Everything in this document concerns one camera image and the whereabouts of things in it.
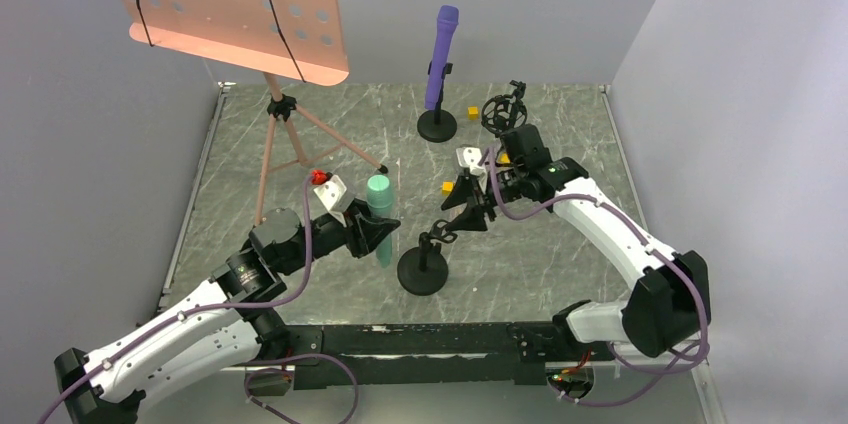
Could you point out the pink perforated music stand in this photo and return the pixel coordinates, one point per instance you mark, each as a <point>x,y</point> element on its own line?
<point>297,39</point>

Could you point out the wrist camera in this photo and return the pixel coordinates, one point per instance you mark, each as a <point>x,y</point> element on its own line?
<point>332,192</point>
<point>469,162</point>

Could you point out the black round-base clip stand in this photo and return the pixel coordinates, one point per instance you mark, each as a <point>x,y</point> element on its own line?
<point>423,270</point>

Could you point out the black shock mount tripod stand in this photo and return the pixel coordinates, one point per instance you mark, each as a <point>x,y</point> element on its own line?
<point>504,112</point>

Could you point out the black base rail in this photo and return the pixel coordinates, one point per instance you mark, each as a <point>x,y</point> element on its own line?
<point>523,353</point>

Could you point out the aluminium table frame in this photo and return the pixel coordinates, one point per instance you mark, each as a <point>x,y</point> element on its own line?
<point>161,148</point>

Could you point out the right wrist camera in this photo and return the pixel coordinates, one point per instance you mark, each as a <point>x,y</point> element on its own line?
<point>469,162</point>

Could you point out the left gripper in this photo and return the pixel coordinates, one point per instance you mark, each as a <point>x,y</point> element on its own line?
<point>361,229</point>

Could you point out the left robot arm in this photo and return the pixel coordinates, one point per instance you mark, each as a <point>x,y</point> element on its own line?
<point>229,319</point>

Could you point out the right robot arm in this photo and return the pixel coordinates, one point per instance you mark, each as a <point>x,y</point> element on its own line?
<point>668,299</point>

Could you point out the mint green microphone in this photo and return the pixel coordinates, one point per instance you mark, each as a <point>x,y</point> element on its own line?
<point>380,199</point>

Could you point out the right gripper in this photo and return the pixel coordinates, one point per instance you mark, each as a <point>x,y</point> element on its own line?
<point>481,194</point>

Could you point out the black round-base clamp stand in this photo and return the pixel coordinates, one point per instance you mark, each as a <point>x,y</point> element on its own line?
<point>438,125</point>

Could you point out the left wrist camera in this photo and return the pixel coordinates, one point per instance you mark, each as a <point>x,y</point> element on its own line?
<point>332,192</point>

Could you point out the purple microphone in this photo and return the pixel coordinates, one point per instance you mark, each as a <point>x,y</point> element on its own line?
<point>446,24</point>

